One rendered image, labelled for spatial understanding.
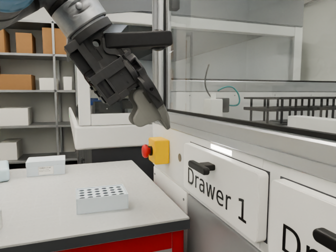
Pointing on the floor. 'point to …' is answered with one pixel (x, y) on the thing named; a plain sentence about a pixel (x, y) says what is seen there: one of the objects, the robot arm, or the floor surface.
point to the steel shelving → (25, 24)
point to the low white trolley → (141, 226)
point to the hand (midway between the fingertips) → (167, 120)
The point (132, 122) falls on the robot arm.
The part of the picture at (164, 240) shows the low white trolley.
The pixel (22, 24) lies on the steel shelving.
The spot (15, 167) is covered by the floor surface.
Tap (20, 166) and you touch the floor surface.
